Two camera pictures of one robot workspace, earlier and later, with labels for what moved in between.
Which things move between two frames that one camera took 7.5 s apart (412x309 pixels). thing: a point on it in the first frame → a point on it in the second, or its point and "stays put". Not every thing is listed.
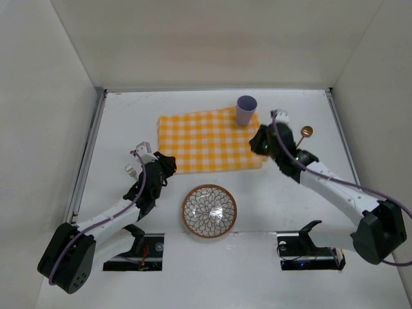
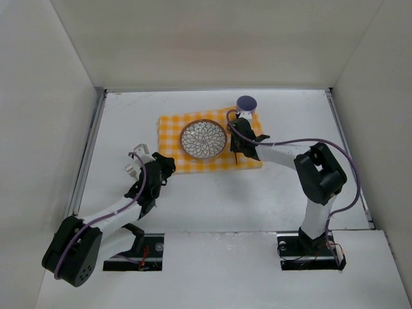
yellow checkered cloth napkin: [208, 141] stays put
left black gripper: [164, 165] stays put
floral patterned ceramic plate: [209, 211] → [203, 138]
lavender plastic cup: [246, 107] stays put
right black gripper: [258, 143] → [241, 134]
